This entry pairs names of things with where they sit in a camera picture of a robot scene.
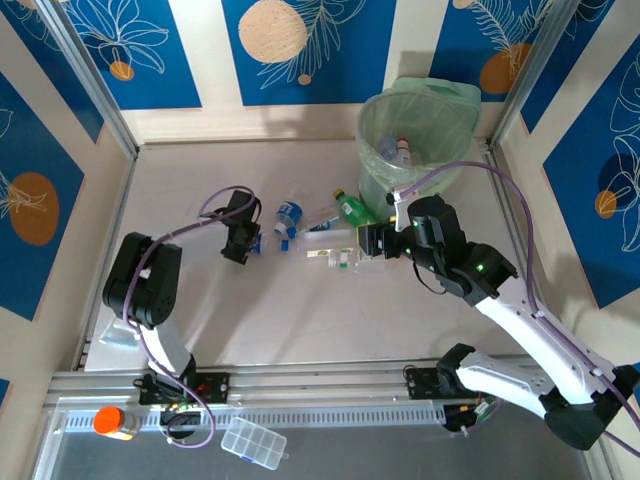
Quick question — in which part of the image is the green Sprite bottle yellow cap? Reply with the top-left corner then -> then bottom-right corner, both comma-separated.
333,188 -> 380,227

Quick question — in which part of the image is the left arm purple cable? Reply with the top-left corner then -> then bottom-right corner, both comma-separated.
124,186 -> 265,449

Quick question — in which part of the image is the grey slotted cable duct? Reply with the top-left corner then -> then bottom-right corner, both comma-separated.
62,405 -> 446,430

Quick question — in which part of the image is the aluminium frame post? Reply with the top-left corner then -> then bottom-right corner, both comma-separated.
492,0 -> 574,149
34,0 -> 140,160

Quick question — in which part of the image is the white bottle red cap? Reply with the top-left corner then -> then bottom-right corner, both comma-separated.
394,137 -> 416,165

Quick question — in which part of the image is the clear bottle white cap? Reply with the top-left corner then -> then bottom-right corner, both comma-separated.
327,247 -> 389,275

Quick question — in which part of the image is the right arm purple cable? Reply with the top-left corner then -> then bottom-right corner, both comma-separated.
394,160 -> 640,454

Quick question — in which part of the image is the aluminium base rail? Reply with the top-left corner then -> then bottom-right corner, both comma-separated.
49,357 -> 587,407

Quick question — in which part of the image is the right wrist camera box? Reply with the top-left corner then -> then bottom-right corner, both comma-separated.
385,185 -> 421,232

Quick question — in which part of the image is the orange lid jar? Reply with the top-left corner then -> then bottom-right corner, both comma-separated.
93,405 -> 141,442

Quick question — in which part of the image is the clear plastic compartment box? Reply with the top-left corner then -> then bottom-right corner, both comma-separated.
219,417 -> 290,472

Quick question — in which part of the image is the Pepsi bottle blue label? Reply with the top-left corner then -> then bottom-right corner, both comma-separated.
273,199 -> 305,236
249,232 -> 294,255

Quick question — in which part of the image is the aluminium side rail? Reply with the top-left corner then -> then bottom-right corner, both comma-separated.
73,147 -> 140,372
480,139 -> 564,360

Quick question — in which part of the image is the grey metal shelf sheet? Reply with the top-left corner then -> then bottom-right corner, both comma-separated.
34,397 -> 609,480

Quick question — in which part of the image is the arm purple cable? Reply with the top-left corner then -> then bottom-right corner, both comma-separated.
124,186 -> 265,449
394,160 -> 640,454

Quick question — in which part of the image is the green-lined trash bin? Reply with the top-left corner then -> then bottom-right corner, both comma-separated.
356,75 -> 484,224

